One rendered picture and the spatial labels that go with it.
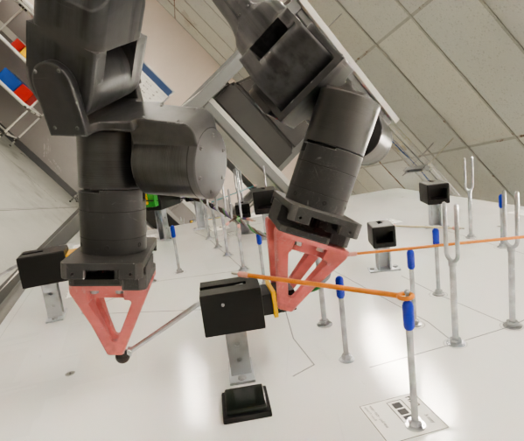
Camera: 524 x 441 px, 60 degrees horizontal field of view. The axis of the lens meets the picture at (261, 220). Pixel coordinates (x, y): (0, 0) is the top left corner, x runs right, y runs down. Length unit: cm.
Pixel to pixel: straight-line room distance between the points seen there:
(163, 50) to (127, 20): 795
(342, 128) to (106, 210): 21
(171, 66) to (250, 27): 775
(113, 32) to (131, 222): 15
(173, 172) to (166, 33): 806
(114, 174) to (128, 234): 5
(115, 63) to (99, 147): 7
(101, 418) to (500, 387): 34
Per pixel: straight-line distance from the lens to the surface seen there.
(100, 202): 40
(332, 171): 40
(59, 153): 819
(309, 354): 49
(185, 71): 821
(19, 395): 54
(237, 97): 144
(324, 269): 41
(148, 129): 37
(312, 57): 44
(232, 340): 45
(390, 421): 39
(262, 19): 49
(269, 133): 147
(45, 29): 37
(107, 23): 35
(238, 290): 42
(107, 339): 45
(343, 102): 41
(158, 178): 37
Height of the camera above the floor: 118
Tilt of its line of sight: 5 degrees up
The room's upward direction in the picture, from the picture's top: 44 degrees clockwise
